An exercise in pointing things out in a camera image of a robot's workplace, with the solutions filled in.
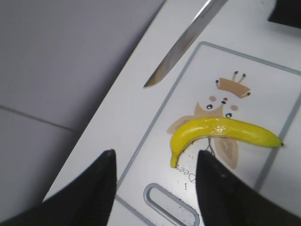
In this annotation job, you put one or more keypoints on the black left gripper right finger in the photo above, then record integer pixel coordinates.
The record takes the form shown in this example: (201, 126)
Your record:
(225, 200)

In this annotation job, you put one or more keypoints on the yellow plastic banana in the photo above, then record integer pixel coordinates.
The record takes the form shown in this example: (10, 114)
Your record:
(220, 127)

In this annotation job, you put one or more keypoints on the white grey-rimmed cutting board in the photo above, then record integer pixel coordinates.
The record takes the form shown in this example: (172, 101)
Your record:
(220, 82)

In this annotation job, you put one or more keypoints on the white-handled kitchen knife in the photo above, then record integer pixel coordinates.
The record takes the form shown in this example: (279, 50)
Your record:
(198, 24)

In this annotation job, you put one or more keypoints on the black knife stand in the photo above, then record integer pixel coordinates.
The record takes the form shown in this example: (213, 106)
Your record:
(287, 12)

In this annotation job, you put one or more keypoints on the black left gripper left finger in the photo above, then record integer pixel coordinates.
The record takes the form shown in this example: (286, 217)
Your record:
(86, 201)

